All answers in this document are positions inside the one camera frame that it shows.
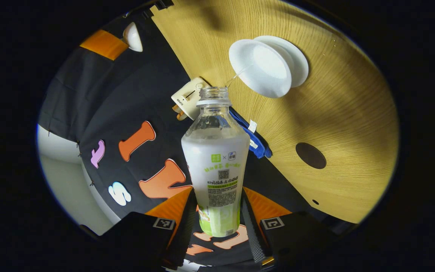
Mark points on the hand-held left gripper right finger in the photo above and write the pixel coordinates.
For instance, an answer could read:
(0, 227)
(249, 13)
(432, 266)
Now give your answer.
(253, 238)

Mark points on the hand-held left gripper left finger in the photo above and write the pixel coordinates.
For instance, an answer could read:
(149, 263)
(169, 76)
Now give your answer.
(185, 241)

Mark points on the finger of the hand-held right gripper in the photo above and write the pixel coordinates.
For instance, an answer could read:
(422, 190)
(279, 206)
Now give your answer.
(104, 44)

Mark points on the white teacup lid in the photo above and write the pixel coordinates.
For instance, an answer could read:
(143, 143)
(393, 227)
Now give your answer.
(133, 37)

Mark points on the clear water bottle white label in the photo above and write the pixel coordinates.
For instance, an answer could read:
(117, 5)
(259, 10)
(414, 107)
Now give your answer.
(215, 166)

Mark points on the dark brown round coaster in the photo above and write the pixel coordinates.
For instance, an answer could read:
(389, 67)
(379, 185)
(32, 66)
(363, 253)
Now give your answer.
(310, 155)

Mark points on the white teacup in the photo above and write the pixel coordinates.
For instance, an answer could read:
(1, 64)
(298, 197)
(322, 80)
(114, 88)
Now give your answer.
(259, 71)

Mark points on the black backdrop cloth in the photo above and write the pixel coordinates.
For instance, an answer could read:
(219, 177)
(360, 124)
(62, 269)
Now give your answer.
(134, 102)

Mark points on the blue folded towel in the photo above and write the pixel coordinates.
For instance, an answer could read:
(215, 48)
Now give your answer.
(257, 145)

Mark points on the brown toast slice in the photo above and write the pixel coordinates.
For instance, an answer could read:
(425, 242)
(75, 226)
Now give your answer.
(182, 115)
(176, 108)

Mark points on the cream toaster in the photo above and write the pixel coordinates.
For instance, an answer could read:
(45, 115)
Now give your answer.
(187, 99)

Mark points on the white saucer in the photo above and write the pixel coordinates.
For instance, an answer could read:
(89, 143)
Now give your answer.
(298, 64)

